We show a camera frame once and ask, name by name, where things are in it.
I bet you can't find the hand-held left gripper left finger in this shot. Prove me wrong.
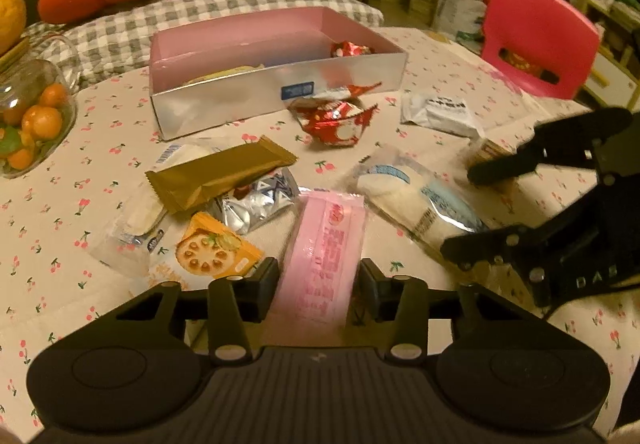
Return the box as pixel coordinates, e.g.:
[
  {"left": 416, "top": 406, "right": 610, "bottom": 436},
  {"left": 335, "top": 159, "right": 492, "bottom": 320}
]
[{"left": 107, "top": 256, "right": 281, "bottom": 366}]

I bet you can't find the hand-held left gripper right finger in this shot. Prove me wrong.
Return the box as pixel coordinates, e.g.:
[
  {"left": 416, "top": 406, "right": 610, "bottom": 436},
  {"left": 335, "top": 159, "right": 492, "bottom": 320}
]
[{"left": 360, "top": 258, "right": 532, "bottom": 366}]

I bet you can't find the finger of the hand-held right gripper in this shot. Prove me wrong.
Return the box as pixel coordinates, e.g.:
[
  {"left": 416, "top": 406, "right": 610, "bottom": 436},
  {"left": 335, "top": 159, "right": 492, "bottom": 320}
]
[
  {"left": 466, "top": 108, "right": 632, "bottom": 187},
  {"left": 440, "top": 223, "right": 597, "bottom": 308}
]

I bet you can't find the small tan snack packet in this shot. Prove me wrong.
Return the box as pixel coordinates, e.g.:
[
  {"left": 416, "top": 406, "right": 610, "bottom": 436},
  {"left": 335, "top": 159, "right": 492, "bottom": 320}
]
[{"left": 467, "top": 136, "right": 522, "bottom": 175}]

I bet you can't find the pink snack packet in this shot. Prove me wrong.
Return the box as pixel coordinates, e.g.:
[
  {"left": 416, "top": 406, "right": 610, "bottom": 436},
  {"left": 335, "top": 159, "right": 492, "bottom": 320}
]
[{"left": 272, "top": 189, "right": 368, "bottom": 344}]

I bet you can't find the large clear rice cake packet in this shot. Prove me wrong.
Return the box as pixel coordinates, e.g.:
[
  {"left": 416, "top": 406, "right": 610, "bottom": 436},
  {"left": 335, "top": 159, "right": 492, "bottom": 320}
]
[{"left": 347, "top": 144, "right": 493, "bottom": 256}]

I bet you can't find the gold foil snack bar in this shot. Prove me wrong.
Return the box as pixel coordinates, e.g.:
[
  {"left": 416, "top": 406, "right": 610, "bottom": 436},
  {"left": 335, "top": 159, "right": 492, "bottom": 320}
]
[{"left": 145, "top": 134, "right": 299, "bottom": 216}]

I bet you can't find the pink and silver cardboard box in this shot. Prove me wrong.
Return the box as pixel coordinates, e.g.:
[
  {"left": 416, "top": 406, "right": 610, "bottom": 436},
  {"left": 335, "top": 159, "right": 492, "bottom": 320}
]
[{"left": 150, "top": 6, "right": 408, "bottom": 142}]

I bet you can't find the orange cracker packet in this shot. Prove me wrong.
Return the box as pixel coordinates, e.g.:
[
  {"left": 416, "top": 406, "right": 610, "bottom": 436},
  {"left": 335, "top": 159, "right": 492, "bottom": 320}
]
[{"left": 150, "top": 211, "right": 266, "bottom": 297}]

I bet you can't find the silver blue foil packet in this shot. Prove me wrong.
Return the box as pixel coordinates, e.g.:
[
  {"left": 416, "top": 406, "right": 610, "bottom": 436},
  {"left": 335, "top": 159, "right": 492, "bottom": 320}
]
[{"left": 210, "top": 166, "right": 302, "bottom": 235}]

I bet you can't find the white packet with black print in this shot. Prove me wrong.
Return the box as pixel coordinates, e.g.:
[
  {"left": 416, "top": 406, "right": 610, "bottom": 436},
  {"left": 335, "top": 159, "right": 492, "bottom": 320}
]
[{"left": 400, "top": 91, "right": 487, "bottom": 140}]

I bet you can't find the clear white biscuit packet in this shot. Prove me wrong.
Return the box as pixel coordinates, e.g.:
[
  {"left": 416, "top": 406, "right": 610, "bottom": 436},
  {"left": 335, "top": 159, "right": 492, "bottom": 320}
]
[{"left": 89, "top": 184, "right": 169, "bottom": 276}]

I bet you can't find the pink plastic chair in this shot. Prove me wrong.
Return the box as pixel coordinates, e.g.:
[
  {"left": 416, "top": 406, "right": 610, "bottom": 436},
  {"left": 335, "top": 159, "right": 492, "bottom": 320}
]
[{"left": 480, "top": 0, "right": 601, "bottom": 101}]

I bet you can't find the red candy wrapper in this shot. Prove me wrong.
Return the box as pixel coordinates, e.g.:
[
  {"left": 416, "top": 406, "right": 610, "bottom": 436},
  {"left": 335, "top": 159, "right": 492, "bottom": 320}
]
[
  {"left": 287, "top": 81, "right": 383, "bottom": 114},
  {"left": 330, "top": 40, "right": 377, "bottom": 59},
  {"left": 292, "top": 100, "right": 379, "bottom": 148}
]

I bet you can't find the wooden storage shelf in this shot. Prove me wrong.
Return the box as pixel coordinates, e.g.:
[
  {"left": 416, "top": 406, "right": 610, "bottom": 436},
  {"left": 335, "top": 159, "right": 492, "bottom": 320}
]
[{"left": 582, "top": 0, "right": 640, "bottom": 111}]

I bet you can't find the cherry print tablecloth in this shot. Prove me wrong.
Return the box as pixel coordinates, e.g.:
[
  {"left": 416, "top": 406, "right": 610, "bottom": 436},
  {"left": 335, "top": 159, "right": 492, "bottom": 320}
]
[{"left": 0, "top": 26, "right": 640, "bottom": 444}]

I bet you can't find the yellow snack packet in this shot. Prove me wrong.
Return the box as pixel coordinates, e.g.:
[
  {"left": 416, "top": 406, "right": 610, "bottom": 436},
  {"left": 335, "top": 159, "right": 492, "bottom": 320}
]
[{"left": 184, "top": 63, "right": 266, "bottom": 86}]

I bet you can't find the pile of small oranges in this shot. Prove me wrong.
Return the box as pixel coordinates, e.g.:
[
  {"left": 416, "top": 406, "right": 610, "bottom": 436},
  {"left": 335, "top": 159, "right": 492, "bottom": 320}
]
[{"left": 0, "top": 81, "right": 70, "bottom": 173}]

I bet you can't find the glass fruit jar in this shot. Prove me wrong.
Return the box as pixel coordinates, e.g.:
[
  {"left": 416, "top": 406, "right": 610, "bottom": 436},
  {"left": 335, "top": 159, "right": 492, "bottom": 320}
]
[{"left": 0, "top": 36, "right": 81, "bottom": 180}]

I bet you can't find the yellow pomelo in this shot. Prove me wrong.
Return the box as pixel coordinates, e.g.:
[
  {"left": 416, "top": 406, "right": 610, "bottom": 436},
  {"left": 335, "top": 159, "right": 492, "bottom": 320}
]
[{"left": 0, "top": 0, "right": 27, "bottom": 56}]

